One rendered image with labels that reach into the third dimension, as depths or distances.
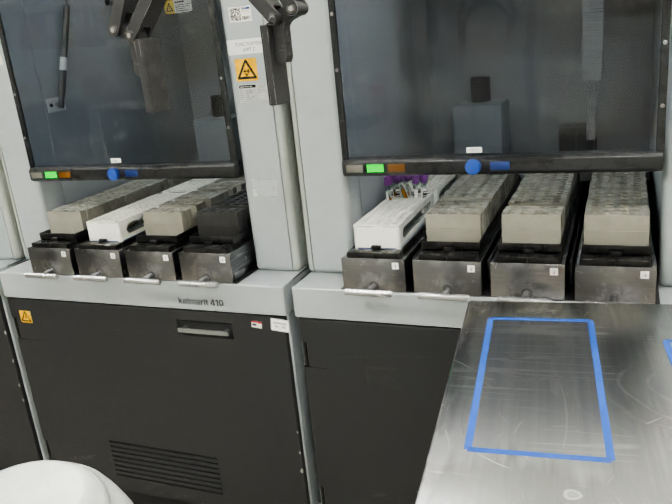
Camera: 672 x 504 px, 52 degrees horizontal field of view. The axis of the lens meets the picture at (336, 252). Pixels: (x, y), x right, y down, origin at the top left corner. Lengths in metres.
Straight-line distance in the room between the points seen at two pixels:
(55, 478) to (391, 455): 1.14
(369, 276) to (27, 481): 0.98
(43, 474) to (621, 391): 0.62
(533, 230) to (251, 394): 0.75
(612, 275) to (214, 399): 0.96
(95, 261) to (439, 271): 0.85
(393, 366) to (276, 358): 0.28
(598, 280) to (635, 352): 0.37
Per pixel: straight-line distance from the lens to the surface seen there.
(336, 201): 1.48
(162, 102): 0.72
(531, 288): 1.34
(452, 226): 1.41
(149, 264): 1.67
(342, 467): 1.67
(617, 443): 0.78
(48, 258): 1.87
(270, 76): 0.64
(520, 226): 1.38
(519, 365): 0.92
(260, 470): 1.78
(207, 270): 1.58
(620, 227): 1.37
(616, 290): 1.33
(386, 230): 1.41
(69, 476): 0.53
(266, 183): 1.55
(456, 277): 1.36
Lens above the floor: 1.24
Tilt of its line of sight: 17 degrees down
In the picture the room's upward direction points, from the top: 6 degrees counter-clockwise
